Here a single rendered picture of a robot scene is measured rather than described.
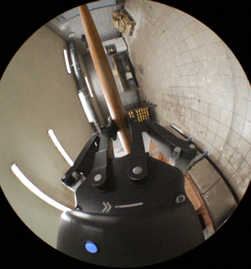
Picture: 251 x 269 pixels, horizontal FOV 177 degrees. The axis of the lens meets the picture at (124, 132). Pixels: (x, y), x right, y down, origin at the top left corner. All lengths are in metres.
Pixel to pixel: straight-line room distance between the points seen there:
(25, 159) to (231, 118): 2.61
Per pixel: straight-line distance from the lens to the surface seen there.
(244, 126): 1.23
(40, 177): 1.54
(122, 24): 3.36
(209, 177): 1.40
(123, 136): 0.18
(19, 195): 1.47
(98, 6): 3.99
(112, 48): 4.74
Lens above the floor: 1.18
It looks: 4 degrees up
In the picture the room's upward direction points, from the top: 106 degrees counter-clockwise
